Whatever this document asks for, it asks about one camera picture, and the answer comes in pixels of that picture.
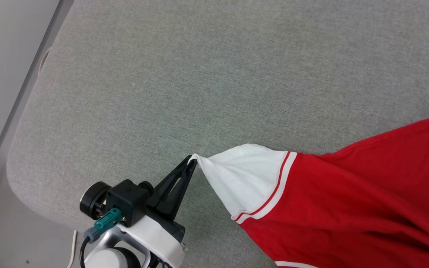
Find teal plug camera cable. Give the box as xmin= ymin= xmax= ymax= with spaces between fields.
xmin=79 ymin=208 xmax=122 ymax=268

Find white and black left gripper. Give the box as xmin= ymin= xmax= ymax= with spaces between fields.
xmin=80 ymin=155 xmax=198 ymax=268

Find thin white cord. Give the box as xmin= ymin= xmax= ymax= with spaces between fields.
xmin=67 ymin=230 xmax=78 ymax=268

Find red and white sports jersey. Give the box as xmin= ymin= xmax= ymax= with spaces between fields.
xmin=191 ymin=109 xmax=429 ymax=268

